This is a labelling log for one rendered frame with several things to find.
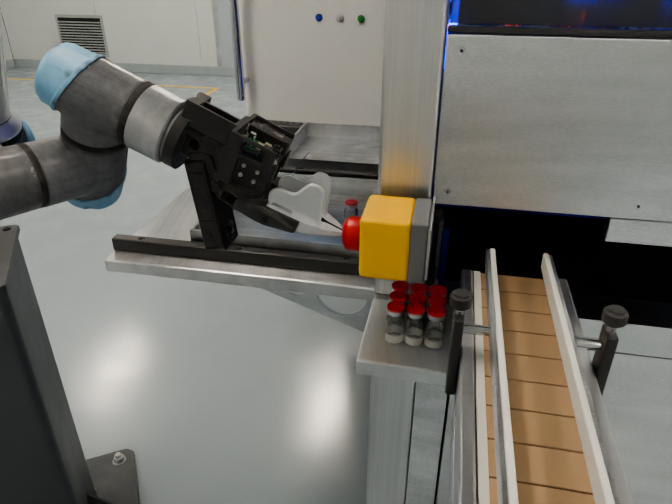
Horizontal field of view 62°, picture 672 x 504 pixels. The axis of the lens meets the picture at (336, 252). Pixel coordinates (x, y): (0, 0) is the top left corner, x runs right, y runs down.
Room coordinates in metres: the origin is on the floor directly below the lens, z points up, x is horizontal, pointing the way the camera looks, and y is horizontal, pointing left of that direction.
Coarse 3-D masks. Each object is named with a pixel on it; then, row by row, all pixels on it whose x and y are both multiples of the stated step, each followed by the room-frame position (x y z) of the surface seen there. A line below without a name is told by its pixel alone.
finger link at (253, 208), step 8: (240, 200) 0.56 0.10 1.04; (248, 200) 0.55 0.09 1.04; (256, 200) 0.56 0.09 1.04; (264, 200) 0.56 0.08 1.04; (232, 208) 0.55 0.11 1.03; (240, 208) 0.55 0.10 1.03; (248, 208) 0.55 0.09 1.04; (256, 208) 0.54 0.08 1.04; (264, 208) 0.55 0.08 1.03; (248, 216) 0.55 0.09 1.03; (256, 216) 0.54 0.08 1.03; (264, 216) 0.55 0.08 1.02; (272, 216) 0.55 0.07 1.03; (280, 216) 0.55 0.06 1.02; (288, 216) 0.55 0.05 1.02; (264, 224) 0.54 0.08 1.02; (272, 224) 0.54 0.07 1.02; (280, 224) 0.55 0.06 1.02; (288, 224) 0.55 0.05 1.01; (296, 224) 0.55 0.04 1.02
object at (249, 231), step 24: (336, 192) 0.95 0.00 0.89; (360, 192) 0.95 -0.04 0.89; (240, 216) 0.86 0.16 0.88; (336, 216) 0.86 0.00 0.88; (192, 240) 0.74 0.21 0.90; (240, 240) 0.72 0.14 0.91; (264, 240) 0.71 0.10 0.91; (288, 240) 0.71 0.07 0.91; (312, 240) 0.77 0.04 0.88; (336, 240) 0.77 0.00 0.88
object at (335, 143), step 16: (304, 128) 1.29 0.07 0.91; (320, 128) 1.31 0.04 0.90; (336, 128) 1.30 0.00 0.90; (352, 128) 1.29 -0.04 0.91; (368, 128) 1.29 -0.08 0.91; (304, 144) 1.25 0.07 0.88; (320, 144) 1.25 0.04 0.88; (336, 144) 1.25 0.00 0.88; (352, 144) 1.25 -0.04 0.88; (368, 144) 1.25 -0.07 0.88; (288, 160) 1.06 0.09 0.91; (304, 160) 1.05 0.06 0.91; (320, 160) 1.05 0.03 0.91; (336, 160) 1.14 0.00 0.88; (352, 160) 1.14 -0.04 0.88; (368, 160) 1.14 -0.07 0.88
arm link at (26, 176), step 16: (0, 144) 0.60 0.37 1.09; (16, 144) 0.60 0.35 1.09; (0, 160) 0.56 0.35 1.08; (16, 160) 0.57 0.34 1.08; (32, 160) 0.58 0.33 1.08; (0, 176) 0.55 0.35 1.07; (16, 176) 0.56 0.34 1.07; (32, 176) 0.57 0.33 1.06; (0, 192) 0.54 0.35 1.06; (16, 192) 0.55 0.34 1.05; (32, 192) 0.57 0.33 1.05; (48, 192) 0.58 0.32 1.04; (0, 208) 0.54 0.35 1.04; (16, 208) 0.56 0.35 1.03; (32, 208) 0.57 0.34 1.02
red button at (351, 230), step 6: (354, 216) 0.57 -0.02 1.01; (360, 216) 0.58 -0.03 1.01; (348, 222) 0.56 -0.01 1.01; (354, 222) 0.56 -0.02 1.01; (348, 228) 0.55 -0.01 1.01; (354, 228) 0.55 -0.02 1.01; (342, 234) 0.56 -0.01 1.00; (348, 234) 0.55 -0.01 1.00; (354, 234) 0.55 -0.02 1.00; (342, 240) 0.56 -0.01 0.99; (348, 240) 0.55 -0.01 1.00; (354, 240) 0.55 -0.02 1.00; (348, 246) 0.55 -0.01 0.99; (354, 246) 0.55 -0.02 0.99
